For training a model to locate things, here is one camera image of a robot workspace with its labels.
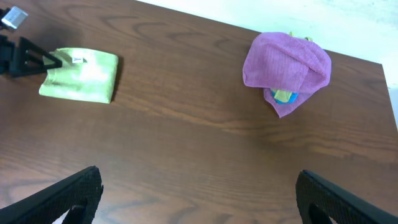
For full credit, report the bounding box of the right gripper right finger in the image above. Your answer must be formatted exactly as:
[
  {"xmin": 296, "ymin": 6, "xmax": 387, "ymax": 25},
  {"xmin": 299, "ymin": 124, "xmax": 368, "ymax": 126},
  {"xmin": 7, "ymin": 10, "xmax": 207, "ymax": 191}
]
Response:
[{"xmin": 295, "ymin": 170, "xmax": 397, "ymax": 224}]

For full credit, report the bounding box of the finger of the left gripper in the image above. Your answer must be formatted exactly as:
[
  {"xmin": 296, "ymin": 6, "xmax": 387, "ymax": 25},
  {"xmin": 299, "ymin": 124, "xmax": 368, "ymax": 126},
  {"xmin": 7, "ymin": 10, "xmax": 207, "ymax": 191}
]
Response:
[{"xmin": 9, "ymin": 37, "xmax": 62, "ymax": 78}]

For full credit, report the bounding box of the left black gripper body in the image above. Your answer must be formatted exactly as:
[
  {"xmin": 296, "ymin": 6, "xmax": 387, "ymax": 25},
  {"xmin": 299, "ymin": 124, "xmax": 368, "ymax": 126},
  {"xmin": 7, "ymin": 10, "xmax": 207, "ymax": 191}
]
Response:
[{"xmin": 1, "ymin": 35, "xmax": 16, "ymax": 75}]

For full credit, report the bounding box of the yellow-green cloth in pile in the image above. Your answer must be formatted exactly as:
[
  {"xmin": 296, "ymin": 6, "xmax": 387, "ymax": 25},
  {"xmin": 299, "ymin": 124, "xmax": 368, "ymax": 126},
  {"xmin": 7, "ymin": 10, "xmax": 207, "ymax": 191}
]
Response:
[{"xmin": 271, "ymin": 89, "xmax": 295, "ymax": 103}]

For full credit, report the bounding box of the purple microfiber cloth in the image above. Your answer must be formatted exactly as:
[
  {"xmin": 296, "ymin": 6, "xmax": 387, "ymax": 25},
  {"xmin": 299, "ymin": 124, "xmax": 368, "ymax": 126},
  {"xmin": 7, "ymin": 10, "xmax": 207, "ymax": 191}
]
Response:
[{"xmin": 243, "ymin": 32, "xmax": 331, "ymax": 117}]

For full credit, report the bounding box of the green microfiber cloth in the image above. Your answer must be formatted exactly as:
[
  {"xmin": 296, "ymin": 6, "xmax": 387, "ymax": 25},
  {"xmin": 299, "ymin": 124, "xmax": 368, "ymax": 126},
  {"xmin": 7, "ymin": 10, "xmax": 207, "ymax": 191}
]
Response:
[{"xmin": 39, "ymin": 47, "xmax": 119, "ymax": 104}]

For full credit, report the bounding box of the blue cloth under pile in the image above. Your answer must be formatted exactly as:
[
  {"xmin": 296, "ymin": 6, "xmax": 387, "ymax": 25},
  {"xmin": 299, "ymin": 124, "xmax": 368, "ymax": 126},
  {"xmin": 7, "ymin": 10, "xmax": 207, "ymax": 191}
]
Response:
[{"xmin": 271, "ymin": 90, "xmax": 298, "ymax": 104}]

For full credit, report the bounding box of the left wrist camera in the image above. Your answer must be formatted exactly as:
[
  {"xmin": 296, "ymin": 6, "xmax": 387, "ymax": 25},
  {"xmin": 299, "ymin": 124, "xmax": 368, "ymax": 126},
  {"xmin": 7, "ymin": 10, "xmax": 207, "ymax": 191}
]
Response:
[{"xmin": 1, "ymin": 6, "xmax": 29, "ymax": 30}]

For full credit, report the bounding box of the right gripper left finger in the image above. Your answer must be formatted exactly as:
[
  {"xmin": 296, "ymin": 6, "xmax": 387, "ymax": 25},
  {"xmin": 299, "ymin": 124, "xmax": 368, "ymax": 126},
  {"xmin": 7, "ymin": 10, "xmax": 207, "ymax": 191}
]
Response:
[{"xmin": 1, "ymin": 166, "xmax": 104, "ymax": 224}]

